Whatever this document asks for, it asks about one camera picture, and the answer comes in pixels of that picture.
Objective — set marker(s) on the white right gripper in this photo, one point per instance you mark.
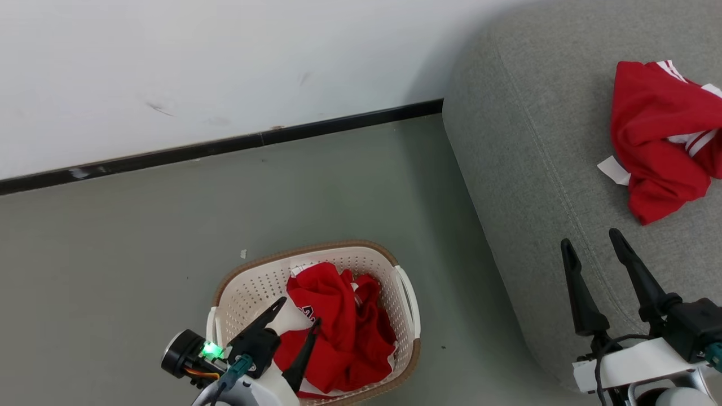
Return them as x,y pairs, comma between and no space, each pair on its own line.
643,361

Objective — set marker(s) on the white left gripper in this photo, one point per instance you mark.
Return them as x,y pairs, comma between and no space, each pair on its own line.
271,390

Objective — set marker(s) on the red jersey with black number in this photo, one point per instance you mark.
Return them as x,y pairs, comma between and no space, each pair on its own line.
338,321

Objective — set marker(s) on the red garment with white stripes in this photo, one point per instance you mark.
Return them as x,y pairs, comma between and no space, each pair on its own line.
648,129

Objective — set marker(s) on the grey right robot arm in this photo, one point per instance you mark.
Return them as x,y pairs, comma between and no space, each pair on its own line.
677,397

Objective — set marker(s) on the grey fabric sofa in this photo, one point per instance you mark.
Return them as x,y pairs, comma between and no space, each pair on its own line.
536,169

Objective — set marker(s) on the cream perforated laundry basket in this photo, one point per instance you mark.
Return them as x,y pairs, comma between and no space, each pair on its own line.
248,293

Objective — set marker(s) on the black baseboard strip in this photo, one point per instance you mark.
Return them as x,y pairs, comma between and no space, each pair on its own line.
225,146

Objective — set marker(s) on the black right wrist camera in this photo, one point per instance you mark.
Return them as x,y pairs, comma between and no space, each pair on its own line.
696,327

